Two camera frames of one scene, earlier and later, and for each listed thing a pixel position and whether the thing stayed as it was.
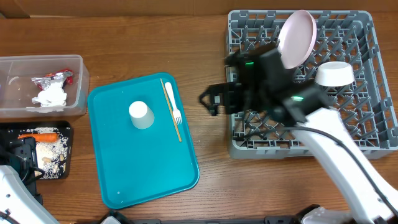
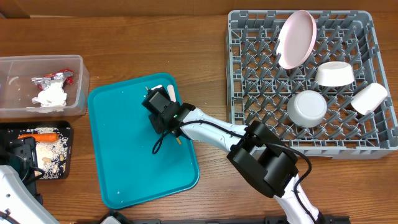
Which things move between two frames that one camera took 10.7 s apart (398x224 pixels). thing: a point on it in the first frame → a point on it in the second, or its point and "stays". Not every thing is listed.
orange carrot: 42,137 stays
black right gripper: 232,89 → 162,116
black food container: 50,156 stays
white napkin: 53,95 stays
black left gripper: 25,150 stays
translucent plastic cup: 141,114 → 369,98
